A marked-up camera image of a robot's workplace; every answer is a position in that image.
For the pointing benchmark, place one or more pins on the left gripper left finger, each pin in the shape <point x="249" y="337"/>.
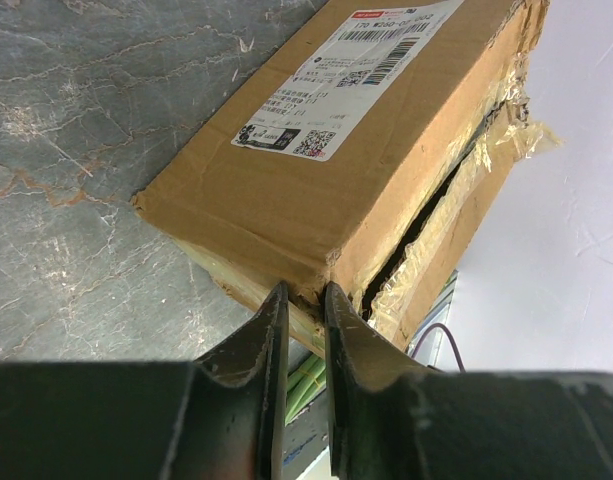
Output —
<point x="220" y="416"/>

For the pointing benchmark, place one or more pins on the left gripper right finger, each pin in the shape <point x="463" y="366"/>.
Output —
<point x="393" y="418"/>

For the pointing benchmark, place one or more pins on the brown cardboard express box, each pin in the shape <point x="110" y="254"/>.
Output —
<point x="318" y="164"/>

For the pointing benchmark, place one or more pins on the green long beans bunch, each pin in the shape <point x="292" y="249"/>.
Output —
<point x="303" y="385"/>

